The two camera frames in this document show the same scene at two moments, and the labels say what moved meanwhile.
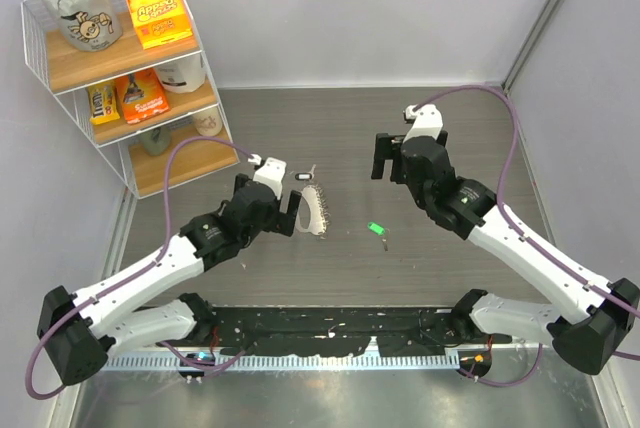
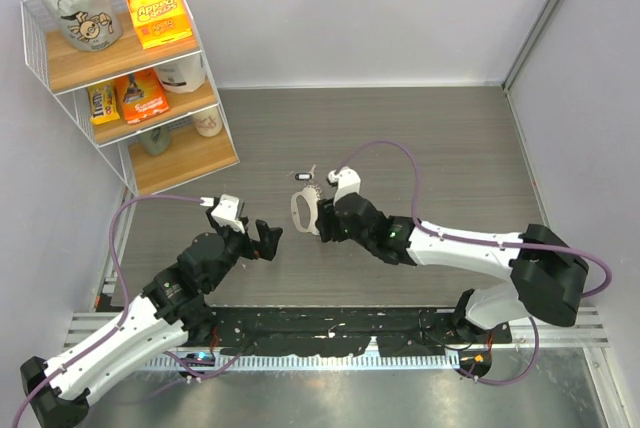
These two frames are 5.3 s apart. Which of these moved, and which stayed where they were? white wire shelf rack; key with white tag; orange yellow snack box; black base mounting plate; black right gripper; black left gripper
Moved: black left gripper; black right gripper
Stayed: key with white tag; black base mounting plate; orange yellow snack box; white wire shelf rack
